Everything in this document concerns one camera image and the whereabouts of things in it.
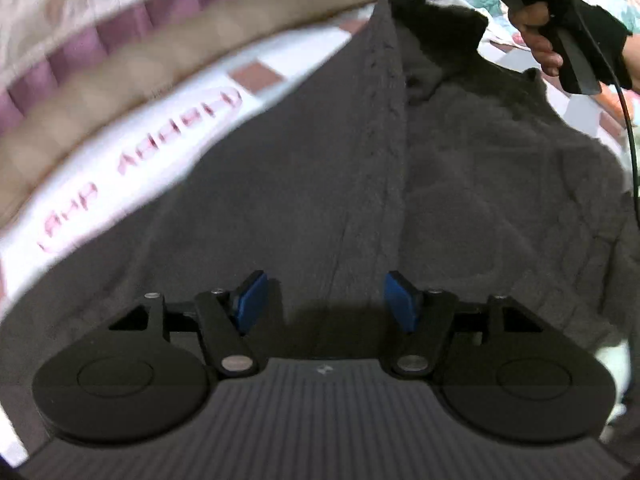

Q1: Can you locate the white bedsheet with pink lettering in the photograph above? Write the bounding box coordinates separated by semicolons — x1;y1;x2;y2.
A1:
0;0;392;222

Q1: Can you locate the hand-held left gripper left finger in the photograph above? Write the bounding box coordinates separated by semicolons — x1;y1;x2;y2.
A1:
107;270;269;378

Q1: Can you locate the dark grey knit sweater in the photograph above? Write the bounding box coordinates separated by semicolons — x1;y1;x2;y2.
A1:
0;0;632;463

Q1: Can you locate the white checkered mat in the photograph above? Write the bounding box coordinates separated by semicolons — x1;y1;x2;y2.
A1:
0;15;640;467

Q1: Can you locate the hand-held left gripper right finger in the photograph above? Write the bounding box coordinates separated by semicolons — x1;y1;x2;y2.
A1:
382;270;546;378

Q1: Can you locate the person's right forearm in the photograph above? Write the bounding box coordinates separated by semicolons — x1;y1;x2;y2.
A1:
625;35;640;96

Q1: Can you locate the person's right hand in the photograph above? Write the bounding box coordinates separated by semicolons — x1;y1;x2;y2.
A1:
507;2;565;77

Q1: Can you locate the black cable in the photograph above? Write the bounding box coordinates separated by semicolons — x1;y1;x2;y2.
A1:
582;20;640;201

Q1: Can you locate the white quilt with red bears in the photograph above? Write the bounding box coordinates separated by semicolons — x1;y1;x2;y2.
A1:
0;0;401;126

